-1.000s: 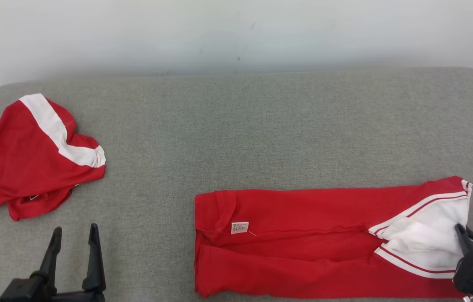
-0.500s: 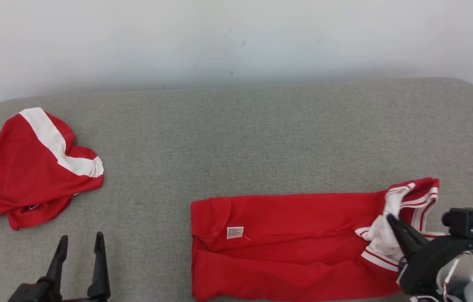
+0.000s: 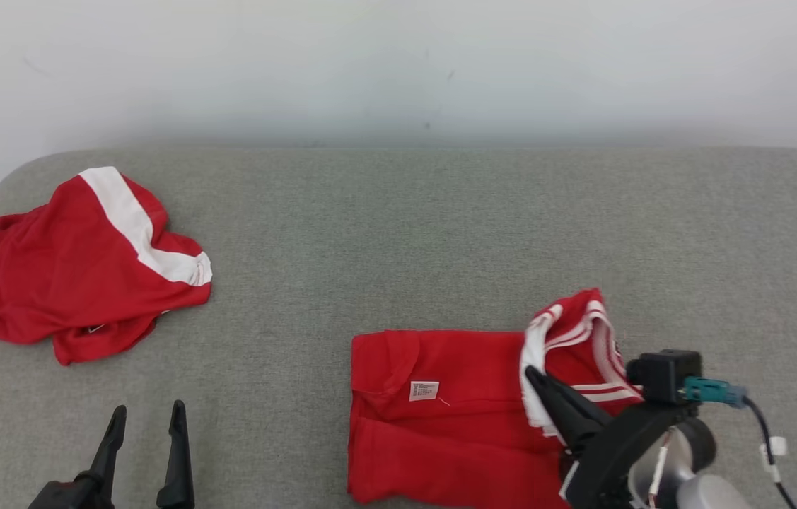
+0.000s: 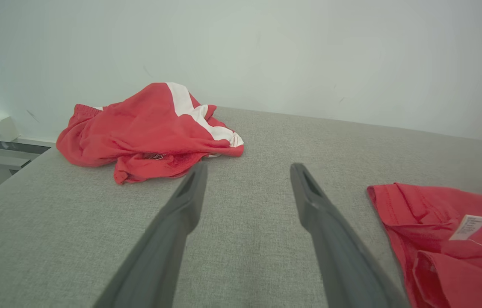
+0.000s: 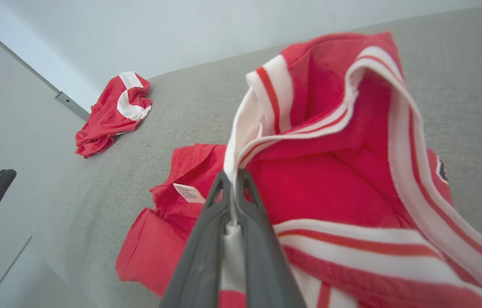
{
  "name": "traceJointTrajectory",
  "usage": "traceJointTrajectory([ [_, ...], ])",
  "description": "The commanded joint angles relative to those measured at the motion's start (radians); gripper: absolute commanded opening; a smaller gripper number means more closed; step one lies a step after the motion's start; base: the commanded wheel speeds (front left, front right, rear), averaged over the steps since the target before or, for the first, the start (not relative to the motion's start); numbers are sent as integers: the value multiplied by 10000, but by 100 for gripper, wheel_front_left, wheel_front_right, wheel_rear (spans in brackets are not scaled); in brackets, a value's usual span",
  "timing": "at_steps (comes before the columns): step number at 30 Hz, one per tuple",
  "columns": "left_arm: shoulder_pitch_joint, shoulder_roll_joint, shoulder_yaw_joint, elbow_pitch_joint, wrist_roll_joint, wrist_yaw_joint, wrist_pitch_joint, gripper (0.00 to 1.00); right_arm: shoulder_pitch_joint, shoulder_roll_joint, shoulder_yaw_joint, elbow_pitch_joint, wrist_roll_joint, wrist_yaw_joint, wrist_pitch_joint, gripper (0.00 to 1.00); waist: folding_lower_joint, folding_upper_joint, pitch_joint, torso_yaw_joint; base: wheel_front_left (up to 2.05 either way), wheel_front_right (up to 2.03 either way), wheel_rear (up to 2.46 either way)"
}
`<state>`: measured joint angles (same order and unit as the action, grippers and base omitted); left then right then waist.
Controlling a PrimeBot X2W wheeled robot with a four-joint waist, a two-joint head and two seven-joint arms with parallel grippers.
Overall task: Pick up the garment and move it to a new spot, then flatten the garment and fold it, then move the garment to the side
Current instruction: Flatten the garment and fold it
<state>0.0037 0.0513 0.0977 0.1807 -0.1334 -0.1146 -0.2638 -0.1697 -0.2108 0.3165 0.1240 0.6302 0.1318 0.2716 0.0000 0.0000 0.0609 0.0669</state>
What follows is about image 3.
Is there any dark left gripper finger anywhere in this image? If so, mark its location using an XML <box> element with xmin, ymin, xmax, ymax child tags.
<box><xmin>80</xmin><ymin>405</ymin><xmax>127</xmax><ymax>509</ymax></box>
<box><xmin>156</xmin><ymin>400</ymin><xmax>195</xmax><ymax>509</ymax></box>

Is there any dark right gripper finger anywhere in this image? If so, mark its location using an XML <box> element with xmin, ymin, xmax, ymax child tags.
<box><xmin>524</xmin><ymin>366</ymin><xmax>611</xmax><ymax>453</ymax></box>

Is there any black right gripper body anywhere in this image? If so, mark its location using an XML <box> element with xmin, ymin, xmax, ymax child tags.
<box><xmin>564</xmin><ymin>404</ymin><xmax>699</xmax><ymax>509</ymax></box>

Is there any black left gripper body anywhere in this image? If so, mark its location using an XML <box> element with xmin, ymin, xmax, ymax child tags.
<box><xmin>29</xmin><ymin>479</ymin><xmax>91</xmax><ymax>509</ymax></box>

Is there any red basketball jersey black print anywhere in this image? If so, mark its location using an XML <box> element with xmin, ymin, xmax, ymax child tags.
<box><xmin>347</xmin><ymin>288</ymin><xmax>646</xmax><ymax>509</ymax></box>

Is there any red shorts white side stripe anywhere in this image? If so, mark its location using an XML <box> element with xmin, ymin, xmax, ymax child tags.
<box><xmin>0</xmin><ymin>167</ymin><xmax>213</xmax><ymax>366</ymax></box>

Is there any red white twisted wire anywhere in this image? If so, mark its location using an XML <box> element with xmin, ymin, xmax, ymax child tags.
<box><xmin>646</xmin><ymin>428</ymin><xmax>675</xmax><ymax>509</ymax></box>

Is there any teal-plug right camera cable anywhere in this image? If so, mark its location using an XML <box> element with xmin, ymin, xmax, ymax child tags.
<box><xmin>681</xmin><ymin>377</ymin><xmax>797</xmax><ymax>509</ymax></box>

